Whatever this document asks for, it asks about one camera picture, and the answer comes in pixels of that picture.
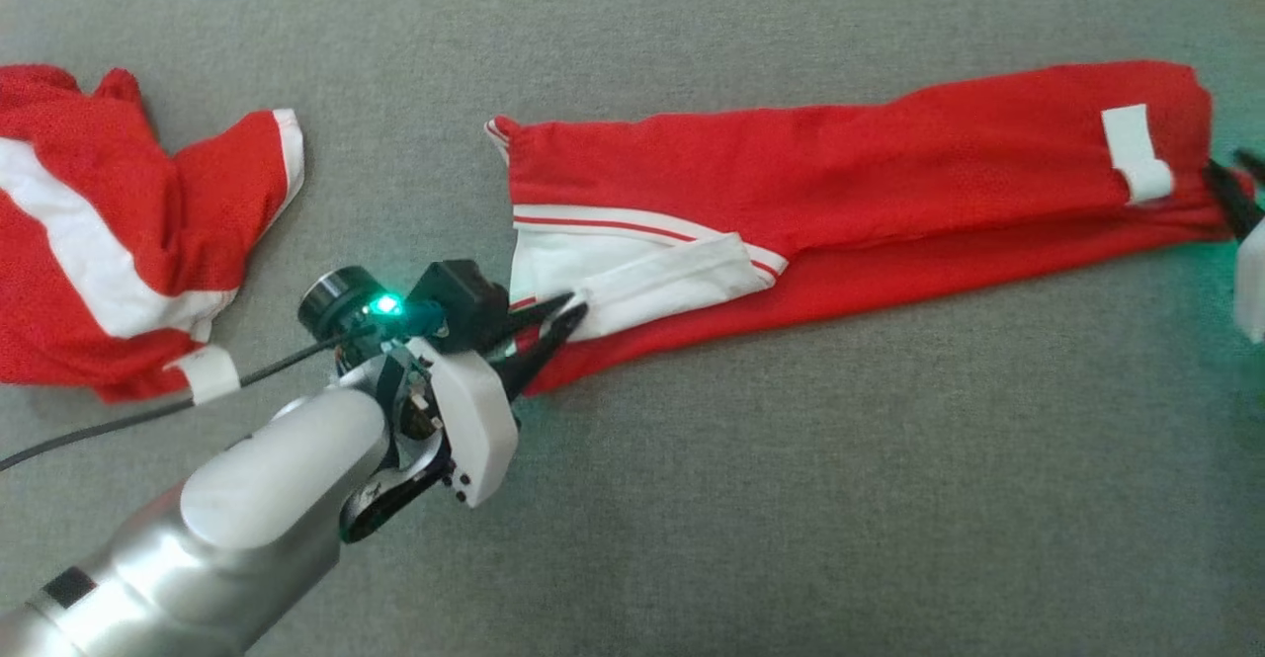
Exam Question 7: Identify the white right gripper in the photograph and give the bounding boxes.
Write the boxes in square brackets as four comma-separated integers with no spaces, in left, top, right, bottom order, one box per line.
[1206,148,1265,344]

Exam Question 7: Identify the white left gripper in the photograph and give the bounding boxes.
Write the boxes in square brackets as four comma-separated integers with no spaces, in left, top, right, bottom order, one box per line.
[405,290,591,511]

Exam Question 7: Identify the red number 23 basketball jersey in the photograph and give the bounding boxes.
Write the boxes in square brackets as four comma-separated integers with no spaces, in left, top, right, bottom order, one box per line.
[484,59,1256,396]

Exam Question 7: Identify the red shorts with white stripe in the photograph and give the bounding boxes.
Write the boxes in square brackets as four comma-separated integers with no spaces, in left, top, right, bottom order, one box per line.
[0,64,307,406]

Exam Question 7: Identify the large grey sofa seat cushion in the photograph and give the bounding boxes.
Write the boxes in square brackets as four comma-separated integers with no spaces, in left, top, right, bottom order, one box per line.
[0,0,1265,657]

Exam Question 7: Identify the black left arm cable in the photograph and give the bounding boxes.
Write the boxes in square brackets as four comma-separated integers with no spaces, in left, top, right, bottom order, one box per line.
[0,326,396,472]

